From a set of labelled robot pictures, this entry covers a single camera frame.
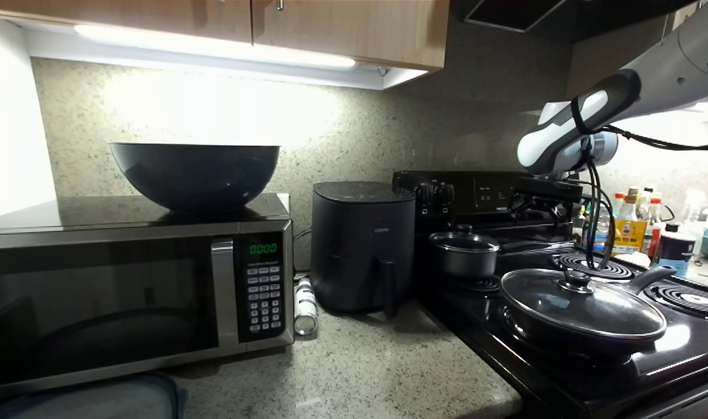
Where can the under-cabinet light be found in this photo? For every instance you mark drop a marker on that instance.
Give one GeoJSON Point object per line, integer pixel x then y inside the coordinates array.
{"type": "Point", "coordinates": [136, 47]}

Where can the small steel saucepan with lid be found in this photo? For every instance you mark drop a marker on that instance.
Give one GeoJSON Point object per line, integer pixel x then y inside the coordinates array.
{"type": "Point", "coordinates": [472, 254]}

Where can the white shaker bottle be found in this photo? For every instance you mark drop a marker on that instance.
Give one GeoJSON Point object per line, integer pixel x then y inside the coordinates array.
{"type": "Point", "coordinates": [306, 308]}

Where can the red capped bottle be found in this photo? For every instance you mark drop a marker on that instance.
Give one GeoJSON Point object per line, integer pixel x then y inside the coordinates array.
{"type": "Point", "coordinates": [654, 225]}

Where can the rear coil burner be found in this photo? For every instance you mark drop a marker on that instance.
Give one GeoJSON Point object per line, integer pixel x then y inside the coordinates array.
{"type": "Point", "coordinates": [596, 265]}

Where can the wooden upper cabinets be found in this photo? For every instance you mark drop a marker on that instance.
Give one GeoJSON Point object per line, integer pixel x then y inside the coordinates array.
{"type": "Point", "coordinates": [406, 33]}

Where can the black electric stove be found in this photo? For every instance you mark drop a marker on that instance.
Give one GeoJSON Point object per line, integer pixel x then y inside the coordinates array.
{"type": "Point", "coordinates": [662, 381]}

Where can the dark blue bowl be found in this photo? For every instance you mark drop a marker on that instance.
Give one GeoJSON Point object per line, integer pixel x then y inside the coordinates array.
{"type": "Point", "coordinates": [196, 179]}

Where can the stainless steel microwave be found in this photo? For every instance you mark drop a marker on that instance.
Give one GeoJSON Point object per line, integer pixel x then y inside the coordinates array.
{"type": "Point", "coordinates": [101, 287]}

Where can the dark lidded jar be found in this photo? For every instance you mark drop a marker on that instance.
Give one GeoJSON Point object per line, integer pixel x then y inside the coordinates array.
{"type": "Point", "coordinates": [676, 250]}

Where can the black range hood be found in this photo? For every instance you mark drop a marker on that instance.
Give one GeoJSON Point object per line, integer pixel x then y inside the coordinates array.
{"type": "Point", "coordinates": [567, 18]}

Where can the yellow bottle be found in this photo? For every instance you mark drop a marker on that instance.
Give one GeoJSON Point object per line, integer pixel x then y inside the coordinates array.
{"type": "Point", "coordinates": [629, 225]}

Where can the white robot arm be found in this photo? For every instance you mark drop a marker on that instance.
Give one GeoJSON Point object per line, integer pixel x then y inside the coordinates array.
{"type": "Point", "coordinates": [577, 130]}

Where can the front coil burner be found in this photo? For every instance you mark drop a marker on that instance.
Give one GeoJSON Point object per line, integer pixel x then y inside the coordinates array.
{"type": "Point", "coordinates": [681, 296]}

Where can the coil burner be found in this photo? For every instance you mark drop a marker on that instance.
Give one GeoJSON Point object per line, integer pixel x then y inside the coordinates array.
{"type": "Point", "coordinates": [596, 265]}
{"type": "Point", "coordinates": [681, 296]}

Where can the black air fryer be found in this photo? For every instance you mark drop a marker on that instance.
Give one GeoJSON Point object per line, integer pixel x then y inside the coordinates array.
{"type": "Point", "coordinates": [362, 244]}

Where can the blue plate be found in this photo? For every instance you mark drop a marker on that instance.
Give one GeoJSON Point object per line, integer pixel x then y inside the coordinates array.
{"type": "Point", "coordinates": [143, 395]}

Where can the black pan with glass lid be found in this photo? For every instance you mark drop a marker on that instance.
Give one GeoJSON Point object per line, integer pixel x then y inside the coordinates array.
{"type": "Point", "coordinates": [572, 310]}

